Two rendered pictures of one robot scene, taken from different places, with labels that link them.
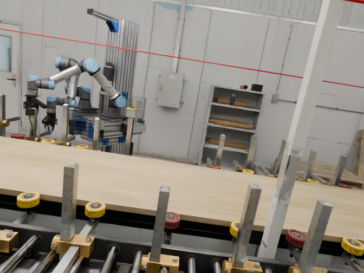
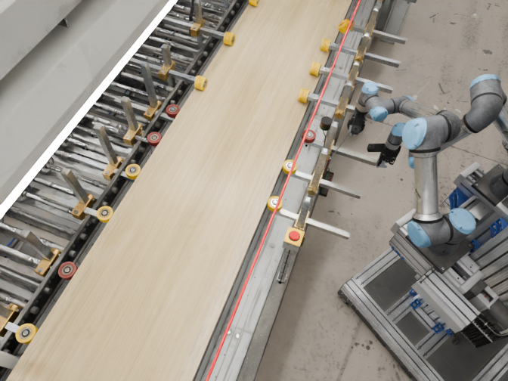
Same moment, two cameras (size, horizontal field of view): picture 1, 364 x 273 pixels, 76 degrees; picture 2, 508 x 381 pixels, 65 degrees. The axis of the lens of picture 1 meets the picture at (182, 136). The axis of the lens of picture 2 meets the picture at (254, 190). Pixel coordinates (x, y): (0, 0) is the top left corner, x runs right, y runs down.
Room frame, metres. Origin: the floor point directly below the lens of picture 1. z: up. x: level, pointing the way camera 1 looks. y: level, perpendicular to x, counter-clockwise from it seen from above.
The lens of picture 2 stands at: (1.88, -0.30, 2.70)
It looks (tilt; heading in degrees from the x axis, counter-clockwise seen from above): 59 degrees down; 109
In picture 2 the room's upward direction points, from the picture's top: 4 degrees clockwise
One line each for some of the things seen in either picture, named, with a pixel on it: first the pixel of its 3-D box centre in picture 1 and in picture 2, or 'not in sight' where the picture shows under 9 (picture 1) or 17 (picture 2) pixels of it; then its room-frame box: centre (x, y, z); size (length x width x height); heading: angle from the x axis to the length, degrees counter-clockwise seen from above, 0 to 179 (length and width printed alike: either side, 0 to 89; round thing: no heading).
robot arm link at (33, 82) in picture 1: (33, 83); (368, 94); (1.91, 1.26, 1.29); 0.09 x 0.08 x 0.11; 126
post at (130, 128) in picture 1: (128, 144); (286, 262); (1.82, 0.42, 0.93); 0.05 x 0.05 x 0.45; 2
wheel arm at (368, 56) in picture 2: not in sight; (361, 54); (1.79, 1.97, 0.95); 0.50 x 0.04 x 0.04; 2
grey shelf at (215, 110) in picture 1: (228, 131); not in sight; (4.19, -0.82, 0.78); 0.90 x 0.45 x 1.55; 89
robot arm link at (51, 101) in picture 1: (51, 101); (398, 133); (2.12, 1.23, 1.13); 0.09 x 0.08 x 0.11; 8
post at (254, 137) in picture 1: (248, 163); not in sight; (1.85, -0.57, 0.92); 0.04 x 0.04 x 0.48; 2
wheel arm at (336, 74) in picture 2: not in sight; (352, 78); (1.79, 1.72, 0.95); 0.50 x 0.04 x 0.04; 2
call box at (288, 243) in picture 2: (131, 112); (292, 240); (1.82, 0.42, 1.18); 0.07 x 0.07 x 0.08; 2
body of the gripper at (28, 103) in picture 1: (31, 102); (360, 114); (1.91, 1.27, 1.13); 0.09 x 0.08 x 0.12; 92
